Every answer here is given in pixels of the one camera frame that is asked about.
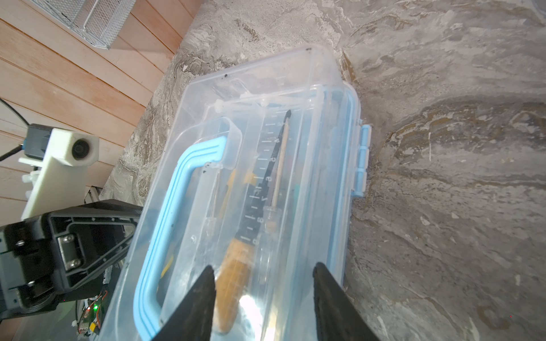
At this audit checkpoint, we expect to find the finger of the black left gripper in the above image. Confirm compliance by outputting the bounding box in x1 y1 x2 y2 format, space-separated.
59 232 134 293
44 199 143 239

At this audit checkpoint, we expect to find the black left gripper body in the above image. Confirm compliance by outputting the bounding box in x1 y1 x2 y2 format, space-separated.
1 210 68 320

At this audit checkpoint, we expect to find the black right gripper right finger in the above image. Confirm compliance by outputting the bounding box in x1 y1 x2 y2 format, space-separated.
313 262 379 341

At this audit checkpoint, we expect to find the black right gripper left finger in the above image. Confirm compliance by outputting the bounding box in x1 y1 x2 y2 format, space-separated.
152 265 216 341

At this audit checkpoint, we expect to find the blue plastic tool box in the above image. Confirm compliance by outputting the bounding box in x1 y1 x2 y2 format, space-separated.
100 45 371 340

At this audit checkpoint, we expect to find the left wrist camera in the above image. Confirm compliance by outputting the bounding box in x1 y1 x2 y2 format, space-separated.
18 124 100 220

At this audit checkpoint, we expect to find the clear handled screwdriver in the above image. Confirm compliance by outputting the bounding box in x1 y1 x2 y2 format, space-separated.
264 119 290 233

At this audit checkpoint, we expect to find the white wire mesh shelf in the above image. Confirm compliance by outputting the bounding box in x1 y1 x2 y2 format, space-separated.
34 0 136 50

